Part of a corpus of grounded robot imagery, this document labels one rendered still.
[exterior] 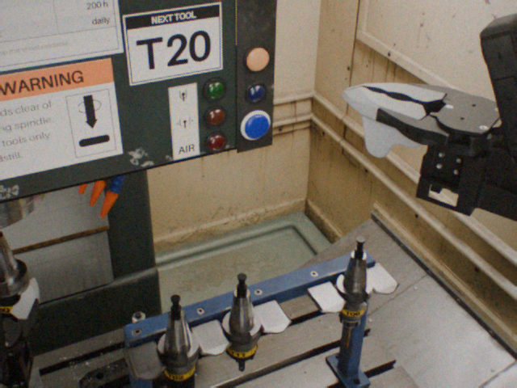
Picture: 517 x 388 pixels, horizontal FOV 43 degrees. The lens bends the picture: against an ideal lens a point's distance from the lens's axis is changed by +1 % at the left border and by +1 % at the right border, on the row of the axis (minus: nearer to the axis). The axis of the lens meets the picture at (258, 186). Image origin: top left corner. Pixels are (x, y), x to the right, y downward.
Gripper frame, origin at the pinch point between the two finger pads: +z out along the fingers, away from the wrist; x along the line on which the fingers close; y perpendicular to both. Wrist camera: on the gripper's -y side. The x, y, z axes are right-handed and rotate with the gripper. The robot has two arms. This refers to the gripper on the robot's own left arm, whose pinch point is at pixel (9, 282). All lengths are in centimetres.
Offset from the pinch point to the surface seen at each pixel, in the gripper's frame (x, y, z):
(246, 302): 35.0, 6.8, -1.8
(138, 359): 17.6, 13.2, -5.5
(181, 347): 24.3, 10.8, -6.0
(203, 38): 29, -42, -13
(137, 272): 13, 48, 52
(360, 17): 76, -5, 87
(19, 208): 6.0, -18.2, -6.4
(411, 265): 86, 52, 50
